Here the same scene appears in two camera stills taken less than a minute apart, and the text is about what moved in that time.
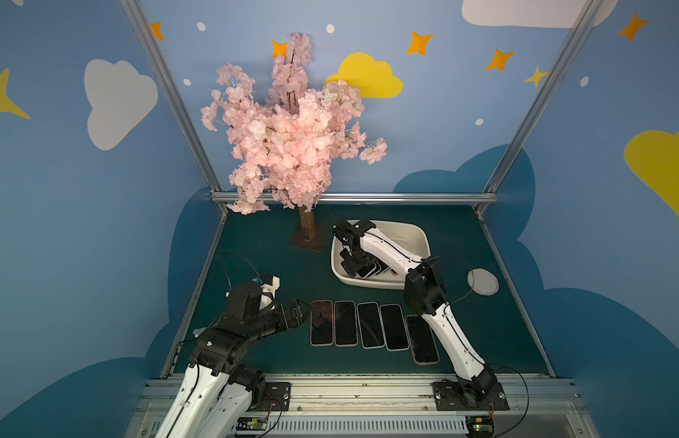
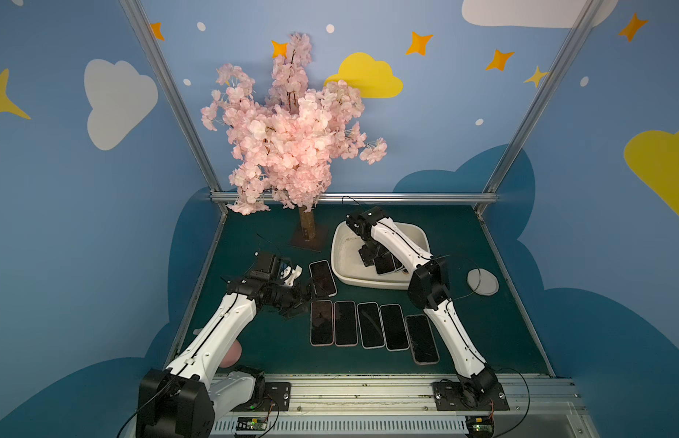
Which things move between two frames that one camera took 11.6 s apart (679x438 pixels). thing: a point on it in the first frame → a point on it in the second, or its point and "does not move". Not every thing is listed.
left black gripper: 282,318 → 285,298
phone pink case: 345,324 does not move
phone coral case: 322,323 does not move
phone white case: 370,325 does not move
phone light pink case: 395,330 does not move
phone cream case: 364,271 → 322,278
